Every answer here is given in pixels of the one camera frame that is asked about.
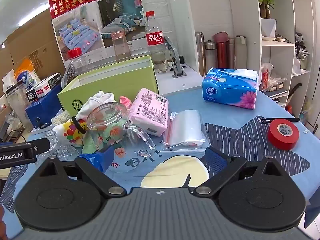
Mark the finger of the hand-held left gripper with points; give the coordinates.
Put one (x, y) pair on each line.
(42, 145)

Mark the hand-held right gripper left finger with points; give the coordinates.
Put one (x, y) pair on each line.
(93, 160)

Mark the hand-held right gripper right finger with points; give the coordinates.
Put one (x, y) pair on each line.
(216, 158)

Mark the flower print cloth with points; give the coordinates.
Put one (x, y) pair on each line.
(68, 133)

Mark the pink tissue packet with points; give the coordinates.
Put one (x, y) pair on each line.
(150, 110)

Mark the green cardboard box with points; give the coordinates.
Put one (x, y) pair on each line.
(120, 82)

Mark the green animal print cloth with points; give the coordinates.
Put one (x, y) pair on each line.
(88, 143)

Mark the clear bubble wrap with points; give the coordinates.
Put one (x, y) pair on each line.
(62, 152)

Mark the bag of white beads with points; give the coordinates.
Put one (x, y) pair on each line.
(61, 117)

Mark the blue metal machine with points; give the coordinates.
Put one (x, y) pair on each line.
(42, 108)

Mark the black elastic band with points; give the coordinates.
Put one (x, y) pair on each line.
(75, 123)

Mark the blue printed tablecloth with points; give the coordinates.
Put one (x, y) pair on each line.
(225, 120)

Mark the clear zip bag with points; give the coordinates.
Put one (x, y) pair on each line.
(185, 127)

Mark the clear glass pitcher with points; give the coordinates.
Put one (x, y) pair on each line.
(107, 115)

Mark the clear plastic jar black lid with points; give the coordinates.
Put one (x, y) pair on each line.
(17, 100)

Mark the black white pen box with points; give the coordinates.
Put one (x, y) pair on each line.
(42, 87)

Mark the red tape roll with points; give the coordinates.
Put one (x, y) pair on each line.
(275, 138)

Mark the small pink toy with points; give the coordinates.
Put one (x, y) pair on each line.
(125, 101)

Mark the blue tissue pack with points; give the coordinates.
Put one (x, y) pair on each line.
(225, 90)

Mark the orange and blue bag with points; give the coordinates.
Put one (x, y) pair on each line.
(25, 76)

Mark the black tweezers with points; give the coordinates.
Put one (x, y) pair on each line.
(280, 120)

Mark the stack of paper cups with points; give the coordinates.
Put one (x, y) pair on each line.
(8, 77)

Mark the white base board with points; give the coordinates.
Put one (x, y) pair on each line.
(190, 76)

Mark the clear jar with red cap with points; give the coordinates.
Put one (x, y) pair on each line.
(75, 54)

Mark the plastic bag with red contents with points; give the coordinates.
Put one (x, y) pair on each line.
(267, 76)

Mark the large cardboard box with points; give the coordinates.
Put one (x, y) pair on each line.
(32, 45)

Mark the short steel flask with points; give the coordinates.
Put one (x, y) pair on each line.
(210, 57)

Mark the slim beige flask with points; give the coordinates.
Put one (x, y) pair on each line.
(231, 55)

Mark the tall silver flask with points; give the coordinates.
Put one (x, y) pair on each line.
(200, 55)

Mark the red flask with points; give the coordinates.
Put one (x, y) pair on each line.
(221, 52)

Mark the white flask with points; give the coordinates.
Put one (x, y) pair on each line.
(240, 53)

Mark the glass bottle with pink lid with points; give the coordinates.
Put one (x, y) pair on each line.
(121, 50)

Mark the cola bottle with red label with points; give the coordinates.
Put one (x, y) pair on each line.
(155, 37)

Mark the potted plant in white pot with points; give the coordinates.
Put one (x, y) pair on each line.
(268, 27)

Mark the white shelf unit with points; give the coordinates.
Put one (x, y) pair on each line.
(252, 17)

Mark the bedding wall poster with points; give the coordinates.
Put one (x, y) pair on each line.
(85, 30)

